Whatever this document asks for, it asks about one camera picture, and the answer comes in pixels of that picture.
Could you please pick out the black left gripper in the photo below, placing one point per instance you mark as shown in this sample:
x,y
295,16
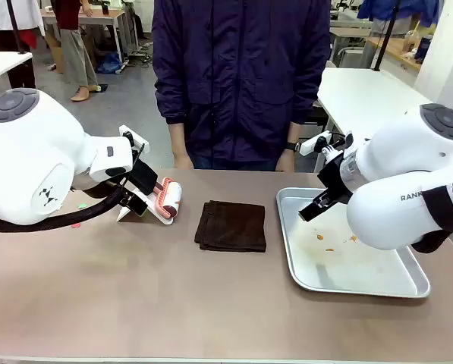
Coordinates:
x,y
124,189

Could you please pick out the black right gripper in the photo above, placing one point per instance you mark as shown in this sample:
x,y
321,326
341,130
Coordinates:
x,y
336,178

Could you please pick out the dark brown cloth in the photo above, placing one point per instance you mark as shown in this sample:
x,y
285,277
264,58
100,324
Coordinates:
x,y
231,226

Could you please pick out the person's right forearm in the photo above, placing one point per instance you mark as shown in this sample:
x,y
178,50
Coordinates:
x,y
177,138

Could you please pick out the person's left forearm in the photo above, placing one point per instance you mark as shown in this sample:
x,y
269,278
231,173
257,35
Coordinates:
x,y
294,130

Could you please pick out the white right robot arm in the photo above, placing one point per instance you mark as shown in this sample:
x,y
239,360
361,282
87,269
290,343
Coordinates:
x,y
400,159

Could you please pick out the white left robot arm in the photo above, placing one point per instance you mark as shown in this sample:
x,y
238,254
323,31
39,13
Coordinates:
x,y
29,151

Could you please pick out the person's left hand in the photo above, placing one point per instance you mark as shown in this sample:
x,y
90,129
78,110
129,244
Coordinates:
x,y
285,161

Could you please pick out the person's right hand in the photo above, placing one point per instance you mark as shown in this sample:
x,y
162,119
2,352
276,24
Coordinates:
x,y
182,161

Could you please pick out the white lint roller stand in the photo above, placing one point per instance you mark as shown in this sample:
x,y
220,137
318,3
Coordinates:
x,y
156,218

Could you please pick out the green paper scrap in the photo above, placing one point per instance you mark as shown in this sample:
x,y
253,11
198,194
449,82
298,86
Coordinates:
x,y
82,206

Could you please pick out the metal baking tray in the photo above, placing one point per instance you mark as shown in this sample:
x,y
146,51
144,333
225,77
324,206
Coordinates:
x,y
324,265

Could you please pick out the black wrist watch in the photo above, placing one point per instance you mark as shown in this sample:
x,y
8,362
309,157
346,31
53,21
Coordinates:
x,y
292,146

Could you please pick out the blue jeans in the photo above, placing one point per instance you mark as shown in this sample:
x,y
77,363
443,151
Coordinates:
x,y
233,163

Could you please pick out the purple jacket torso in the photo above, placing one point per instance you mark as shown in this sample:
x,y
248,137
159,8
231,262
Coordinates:
x,y
241,83

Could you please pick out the blue bag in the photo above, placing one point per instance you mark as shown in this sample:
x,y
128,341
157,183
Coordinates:
x,y
108,62

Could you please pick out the bystander in beige trousers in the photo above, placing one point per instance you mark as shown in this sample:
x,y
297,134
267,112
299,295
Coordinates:
x,y
78,49

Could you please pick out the wooden desk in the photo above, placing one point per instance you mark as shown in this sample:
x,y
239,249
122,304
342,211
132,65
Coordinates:
x,y
393,49

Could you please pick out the black pole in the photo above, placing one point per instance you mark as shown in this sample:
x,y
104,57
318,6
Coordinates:
x,y
385,34
15,26

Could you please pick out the wooden top background table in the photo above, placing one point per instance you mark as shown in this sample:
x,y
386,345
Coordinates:
x,y
101,17

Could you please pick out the small white table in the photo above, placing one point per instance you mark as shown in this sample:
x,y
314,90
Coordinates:
x,y
2,64

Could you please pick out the clear plastic cup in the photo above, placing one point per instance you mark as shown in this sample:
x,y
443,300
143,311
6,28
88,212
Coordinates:
x,y
412,39

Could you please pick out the dark blue bottle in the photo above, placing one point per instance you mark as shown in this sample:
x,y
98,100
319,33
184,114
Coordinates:
x,y
425,47

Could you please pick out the white lab coat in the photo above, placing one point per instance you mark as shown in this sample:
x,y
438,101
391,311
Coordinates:
x,y
6,15

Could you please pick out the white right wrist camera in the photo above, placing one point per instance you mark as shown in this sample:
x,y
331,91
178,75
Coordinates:
x,y
313,144

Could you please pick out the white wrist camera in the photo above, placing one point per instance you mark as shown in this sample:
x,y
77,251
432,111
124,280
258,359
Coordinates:
x,y
133,138
313,144

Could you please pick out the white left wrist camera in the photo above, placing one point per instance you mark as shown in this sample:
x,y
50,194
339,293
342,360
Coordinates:
x,y
133,138

